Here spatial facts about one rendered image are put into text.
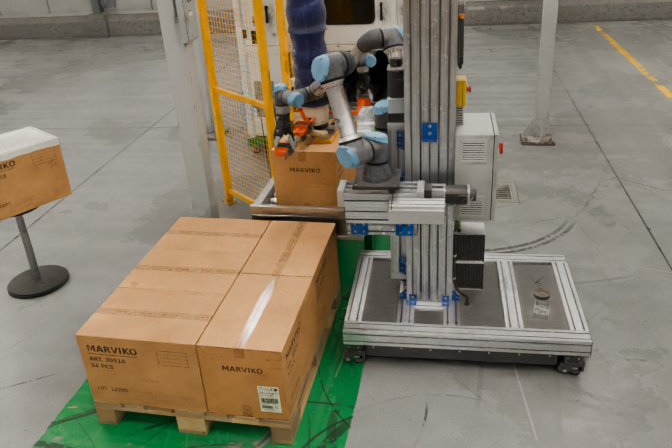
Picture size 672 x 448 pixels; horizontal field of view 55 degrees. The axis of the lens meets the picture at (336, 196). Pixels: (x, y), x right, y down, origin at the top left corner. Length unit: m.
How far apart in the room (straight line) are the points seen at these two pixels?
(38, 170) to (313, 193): 1.75
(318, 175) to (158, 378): 1.48
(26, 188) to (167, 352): 1.78
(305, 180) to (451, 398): 1.50
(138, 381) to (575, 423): 2.07
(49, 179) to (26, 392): 1.35
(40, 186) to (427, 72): 2.59
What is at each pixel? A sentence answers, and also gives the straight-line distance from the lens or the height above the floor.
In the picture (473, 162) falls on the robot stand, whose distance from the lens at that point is 3.22.
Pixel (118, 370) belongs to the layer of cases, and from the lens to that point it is 3.29.
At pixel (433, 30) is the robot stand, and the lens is 3.07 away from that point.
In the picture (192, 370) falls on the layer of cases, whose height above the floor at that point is 0.39.
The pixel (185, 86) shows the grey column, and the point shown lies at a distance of 4.65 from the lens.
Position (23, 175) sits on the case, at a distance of 4.43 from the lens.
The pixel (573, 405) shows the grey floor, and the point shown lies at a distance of 3.48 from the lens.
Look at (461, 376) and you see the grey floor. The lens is 3.54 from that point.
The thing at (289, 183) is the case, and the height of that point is 0.73.
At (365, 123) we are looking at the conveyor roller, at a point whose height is 0.54.
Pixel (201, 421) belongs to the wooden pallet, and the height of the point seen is 0.09.
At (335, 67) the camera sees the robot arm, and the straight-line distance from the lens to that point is 2.98.
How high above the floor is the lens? 2.32
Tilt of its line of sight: 25 degrees down
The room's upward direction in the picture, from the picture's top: 4 degrees counter-clockwise
